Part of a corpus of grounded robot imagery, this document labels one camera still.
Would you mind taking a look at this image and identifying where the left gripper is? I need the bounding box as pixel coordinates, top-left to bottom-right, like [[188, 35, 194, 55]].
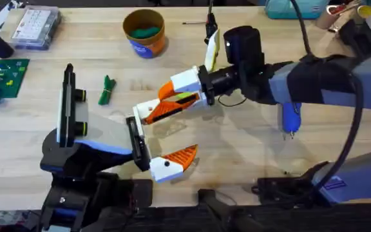
[[40, 98, 200, 184]]

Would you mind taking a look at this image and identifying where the green vegetable toy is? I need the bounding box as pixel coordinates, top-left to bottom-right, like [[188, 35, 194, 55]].
[[97, 75, 117, 106]]

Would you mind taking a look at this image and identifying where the blue electric screwdriver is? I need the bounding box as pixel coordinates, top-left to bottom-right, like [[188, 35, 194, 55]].
[[277, 102, 303, 140]]

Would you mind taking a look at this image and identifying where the right wrist plate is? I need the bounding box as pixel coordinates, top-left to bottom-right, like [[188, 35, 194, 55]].
[[204, 28, 221, 73]]

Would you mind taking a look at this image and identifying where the orange tub with toys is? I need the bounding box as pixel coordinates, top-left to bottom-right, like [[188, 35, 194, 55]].
[[122, 8, 167, 59]]

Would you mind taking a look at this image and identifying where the left wrist black plate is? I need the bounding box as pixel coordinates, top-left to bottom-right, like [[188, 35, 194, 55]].
[[57, 63, 77, 149]]

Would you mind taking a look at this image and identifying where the teal box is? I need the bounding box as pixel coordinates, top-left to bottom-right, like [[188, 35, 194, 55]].
[[264, 0, 330, 20]]

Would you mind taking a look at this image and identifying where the cardboard tape roll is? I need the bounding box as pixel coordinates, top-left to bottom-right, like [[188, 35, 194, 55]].
[[315, 4, 346, 30]]

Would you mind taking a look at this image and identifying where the clear plastic parts box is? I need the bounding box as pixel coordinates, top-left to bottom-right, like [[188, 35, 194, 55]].
[[9, 5, 61, 52]]

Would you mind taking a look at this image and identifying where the green board with blocks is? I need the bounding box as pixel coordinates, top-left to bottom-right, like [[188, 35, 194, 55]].
[[0, 58, 31, 105]]

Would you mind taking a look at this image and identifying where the yellow tape roll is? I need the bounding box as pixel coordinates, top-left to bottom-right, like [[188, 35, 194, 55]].
[[356, 4, 371, 19]]

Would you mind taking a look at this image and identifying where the thin black cable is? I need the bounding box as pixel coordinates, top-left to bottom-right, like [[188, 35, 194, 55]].
[[216, 94, 248, 108]]

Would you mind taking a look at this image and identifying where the black handled tool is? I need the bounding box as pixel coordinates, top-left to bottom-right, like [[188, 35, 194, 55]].
[[204, 0, 219, 45]]

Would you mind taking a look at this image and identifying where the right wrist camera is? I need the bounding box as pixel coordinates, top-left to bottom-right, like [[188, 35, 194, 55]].
[[223, 25, 265, 67]]

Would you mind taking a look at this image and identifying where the thick black cable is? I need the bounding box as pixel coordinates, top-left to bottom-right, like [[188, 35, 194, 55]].
[[289, 0, 315, 57], [314, 72, 366, 194]]

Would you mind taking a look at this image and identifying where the black rail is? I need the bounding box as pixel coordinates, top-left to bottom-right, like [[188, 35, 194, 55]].
[[0, 188, 371, 232]]

